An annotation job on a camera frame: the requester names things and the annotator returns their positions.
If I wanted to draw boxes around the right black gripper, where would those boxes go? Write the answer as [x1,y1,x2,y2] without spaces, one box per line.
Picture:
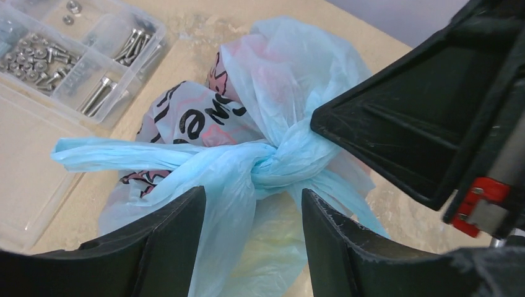
[311,1,524,239]

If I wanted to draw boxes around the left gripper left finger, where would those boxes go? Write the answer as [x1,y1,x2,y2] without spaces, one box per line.
[1,186,206,296]

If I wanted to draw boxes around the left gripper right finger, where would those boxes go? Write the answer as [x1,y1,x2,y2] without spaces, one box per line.
[302,189,524,296]

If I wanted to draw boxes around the light blue plastic bag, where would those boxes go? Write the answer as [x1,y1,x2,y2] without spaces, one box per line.
[51,17,387,296]

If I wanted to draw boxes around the clear screw organizer box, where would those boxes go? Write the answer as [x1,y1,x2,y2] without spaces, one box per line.
[1,1,168,252]

